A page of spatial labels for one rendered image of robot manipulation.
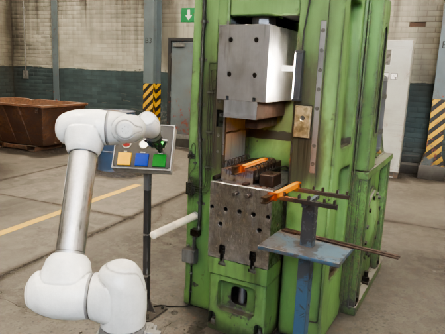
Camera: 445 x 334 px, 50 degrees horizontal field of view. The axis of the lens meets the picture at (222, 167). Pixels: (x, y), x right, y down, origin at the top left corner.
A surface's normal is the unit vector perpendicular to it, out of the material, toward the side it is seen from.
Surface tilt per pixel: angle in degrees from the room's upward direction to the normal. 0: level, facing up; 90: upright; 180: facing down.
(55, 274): 56
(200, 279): 90
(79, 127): 65
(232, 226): 90
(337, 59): 90
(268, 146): 90
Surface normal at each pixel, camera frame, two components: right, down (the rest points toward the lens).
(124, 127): 0.18, 0.12
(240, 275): -0.47, 0.15
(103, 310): -0.05, 0.19
